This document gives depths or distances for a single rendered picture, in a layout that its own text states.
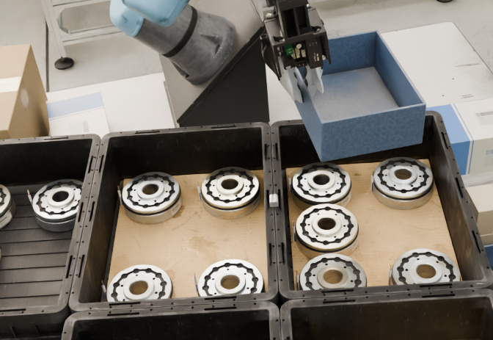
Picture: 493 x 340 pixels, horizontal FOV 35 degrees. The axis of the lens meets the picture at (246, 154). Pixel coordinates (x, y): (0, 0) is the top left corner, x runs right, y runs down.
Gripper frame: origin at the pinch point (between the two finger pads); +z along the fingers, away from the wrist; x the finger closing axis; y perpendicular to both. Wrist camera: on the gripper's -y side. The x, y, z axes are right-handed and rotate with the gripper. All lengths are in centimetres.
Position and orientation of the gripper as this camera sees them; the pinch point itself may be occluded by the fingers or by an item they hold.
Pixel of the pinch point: (303, 90)
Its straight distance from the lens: 115.1
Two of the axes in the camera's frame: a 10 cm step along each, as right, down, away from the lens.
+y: 1.7, 6.4, -7.5
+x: 9.7, -2.6, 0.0
